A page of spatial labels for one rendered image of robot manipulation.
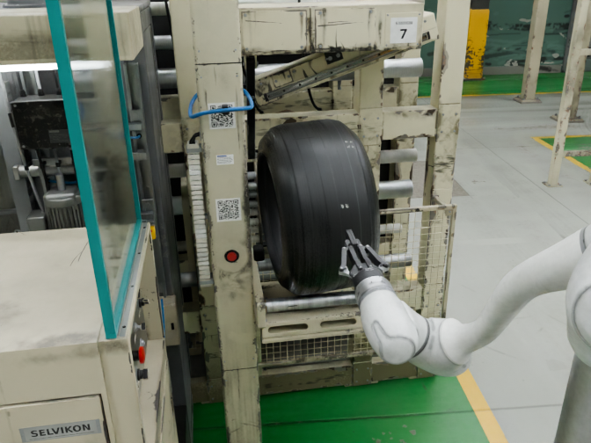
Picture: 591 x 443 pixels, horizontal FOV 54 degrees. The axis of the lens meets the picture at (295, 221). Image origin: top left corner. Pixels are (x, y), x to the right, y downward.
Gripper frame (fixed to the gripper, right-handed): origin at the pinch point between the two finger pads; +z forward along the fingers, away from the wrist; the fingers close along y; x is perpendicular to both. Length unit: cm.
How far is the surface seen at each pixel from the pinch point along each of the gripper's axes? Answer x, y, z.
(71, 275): -5, 68, -12
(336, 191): -6.2, 0.7, 16.3
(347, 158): -12.5, -4.0, 23.7
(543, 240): 153, -208, 200
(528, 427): 127, -96, 27
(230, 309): 41, 32, 25
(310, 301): 34.7, 6.9, 17.8
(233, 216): 7.8, 29.4, 29.5
